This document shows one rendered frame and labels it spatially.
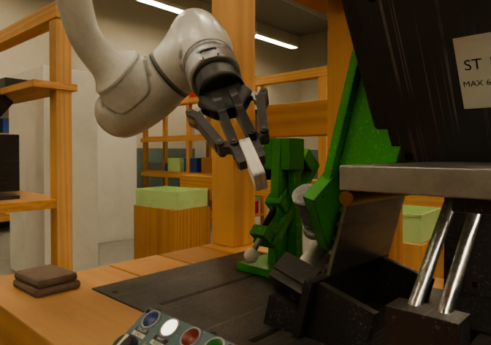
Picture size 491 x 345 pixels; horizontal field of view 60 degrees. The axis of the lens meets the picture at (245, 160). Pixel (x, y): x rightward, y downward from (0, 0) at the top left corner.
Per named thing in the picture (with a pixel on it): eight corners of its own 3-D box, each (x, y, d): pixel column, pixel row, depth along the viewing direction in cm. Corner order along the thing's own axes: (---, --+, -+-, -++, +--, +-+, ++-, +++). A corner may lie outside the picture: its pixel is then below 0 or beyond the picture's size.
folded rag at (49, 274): (12, 286, 76) (11, 270, 76) (55, 277, 82) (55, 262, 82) (35, 300, 69) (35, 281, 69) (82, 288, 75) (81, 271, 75)
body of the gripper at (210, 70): (185, 68, 66) (197, 101, 59) (238, 53, 67) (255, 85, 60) (196, 106, 71) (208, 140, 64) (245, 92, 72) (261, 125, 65)
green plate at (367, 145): (373, 232, 48) (423, 44, 44) (314, 207, 54) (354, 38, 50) (413, 220, 57) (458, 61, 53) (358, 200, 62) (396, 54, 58)
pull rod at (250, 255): (251, 265, 79) (251, 234, 79) (240, 262, 81) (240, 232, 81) (270, 259, 83) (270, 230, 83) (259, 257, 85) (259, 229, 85)
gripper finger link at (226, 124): (220, 91, 63) (211, 93, 63) (238, 137, 55) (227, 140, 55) (224, 111, 66) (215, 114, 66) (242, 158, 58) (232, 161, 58)
